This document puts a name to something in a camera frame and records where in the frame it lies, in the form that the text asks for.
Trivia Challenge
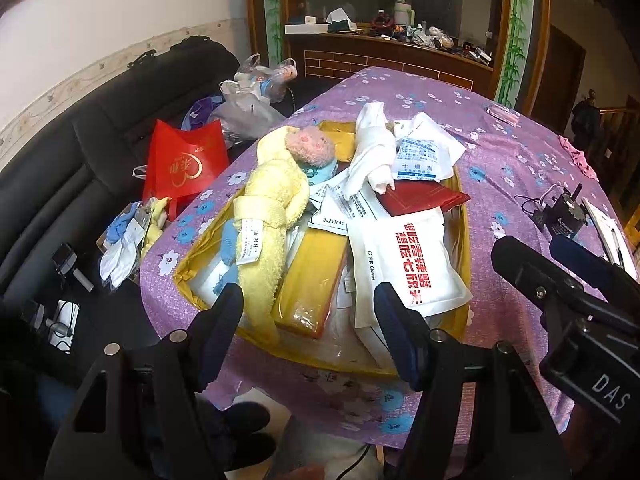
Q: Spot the white towel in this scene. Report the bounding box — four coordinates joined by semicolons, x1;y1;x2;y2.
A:
347;101;402;197

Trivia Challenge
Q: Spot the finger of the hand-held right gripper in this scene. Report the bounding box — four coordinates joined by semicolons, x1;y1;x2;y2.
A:
491;234;640;335
550;236;640;311

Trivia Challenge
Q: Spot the wooden door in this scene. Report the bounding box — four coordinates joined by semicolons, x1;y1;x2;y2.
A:
549;24;587;133

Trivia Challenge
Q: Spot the pink towel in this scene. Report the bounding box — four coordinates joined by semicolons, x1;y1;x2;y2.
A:
285;126;337;169

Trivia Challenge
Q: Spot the yellow cardboard box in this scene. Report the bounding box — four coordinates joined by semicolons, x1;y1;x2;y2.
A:
172;120;473;376

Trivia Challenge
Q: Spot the plain white packet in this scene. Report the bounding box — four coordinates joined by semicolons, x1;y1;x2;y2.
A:
395;112;467;181

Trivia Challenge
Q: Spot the yellow packet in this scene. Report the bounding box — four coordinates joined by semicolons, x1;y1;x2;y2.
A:
272;227;349;339

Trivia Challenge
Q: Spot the red gift bag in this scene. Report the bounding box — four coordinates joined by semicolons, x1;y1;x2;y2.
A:
142;119;231;222

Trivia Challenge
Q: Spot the white packet with black print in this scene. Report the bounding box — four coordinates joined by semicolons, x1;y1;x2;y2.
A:
310;170;392;232

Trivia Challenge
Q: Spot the tissue box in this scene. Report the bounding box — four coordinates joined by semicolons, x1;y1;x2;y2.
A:
325;7;359;32

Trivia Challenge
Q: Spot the small pink packet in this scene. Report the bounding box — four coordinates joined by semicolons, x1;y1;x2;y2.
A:
486;102;522;127

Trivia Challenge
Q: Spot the black leather sofa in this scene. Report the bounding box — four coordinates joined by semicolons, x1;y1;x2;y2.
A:
0;35;291;376

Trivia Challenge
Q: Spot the charger with cable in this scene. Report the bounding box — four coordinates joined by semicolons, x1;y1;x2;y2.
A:
30;242;97;353

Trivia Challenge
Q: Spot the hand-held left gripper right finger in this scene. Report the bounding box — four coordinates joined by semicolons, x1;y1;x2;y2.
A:
374;281;573;480

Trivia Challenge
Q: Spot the yellow towel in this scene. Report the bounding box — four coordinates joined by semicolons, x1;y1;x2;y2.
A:
232;127;311;344

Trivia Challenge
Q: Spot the clear packet of blue gloves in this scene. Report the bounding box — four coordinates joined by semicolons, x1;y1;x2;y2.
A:
192;220;242;302

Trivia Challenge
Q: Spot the black bag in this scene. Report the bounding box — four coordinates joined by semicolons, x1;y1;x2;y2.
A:
127;35;242;69

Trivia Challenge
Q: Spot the notebook with pen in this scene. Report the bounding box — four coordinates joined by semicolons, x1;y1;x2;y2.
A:
581;199;640;282

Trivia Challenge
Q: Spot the person's dark shoe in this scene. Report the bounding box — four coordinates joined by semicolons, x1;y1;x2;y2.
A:
195;400;278;473

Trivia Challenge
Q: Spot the clutter of small shelf things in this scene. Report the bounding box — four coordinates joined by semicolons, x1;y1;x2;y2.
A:
370;10;497;67

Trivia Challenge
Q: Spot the wooden cabinet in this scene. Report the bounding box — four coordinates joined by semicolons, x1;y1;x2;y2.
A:
244;0;552;111

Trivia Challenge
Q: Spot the black device with cable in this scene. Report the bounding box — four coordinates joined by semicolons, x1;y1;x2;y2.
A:
515;184;590;239

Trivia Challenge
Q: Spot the white packet with red print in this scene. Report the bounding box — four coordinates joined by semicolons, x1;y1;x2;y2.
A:
347;207;473;329

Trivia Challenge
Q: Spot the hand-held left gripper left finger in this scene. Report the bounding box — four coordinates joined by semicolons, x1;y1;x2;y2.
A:
45;282;246;480

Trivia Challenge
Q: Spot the white packet with blue print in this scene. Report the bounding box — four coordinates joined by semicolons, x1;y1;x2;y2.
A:
392;135;444;182

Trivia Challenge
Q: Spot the teal printed packet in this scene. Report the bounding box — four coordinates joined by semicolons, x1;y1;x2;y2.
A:
304;161;337;184

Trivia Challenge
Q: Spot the pink cloth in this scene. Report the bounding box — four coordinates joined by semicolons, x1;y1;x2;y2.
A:
559;135;601;182

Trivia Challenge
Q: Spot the purple floral tablecloth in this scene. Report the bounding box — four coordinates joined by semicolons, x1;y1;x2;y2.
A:
140;66;640;450

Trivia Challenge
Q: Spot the white plastic bag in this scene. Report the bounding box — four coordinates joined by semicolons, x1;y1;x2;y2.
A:
219;52;299;142

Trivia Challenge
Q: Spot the box of gloves and cloths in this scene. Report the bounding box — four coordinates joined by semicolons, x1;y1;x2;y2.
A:
96;196;172;289

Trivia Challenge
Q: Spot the purple plastic bag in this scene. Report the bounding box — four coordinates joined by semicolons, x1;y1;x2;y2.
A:
181;97;222;132

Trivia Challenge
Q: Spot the white flat box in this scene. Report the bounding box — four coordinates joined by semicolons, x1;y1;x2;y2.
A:
285;22;331;36

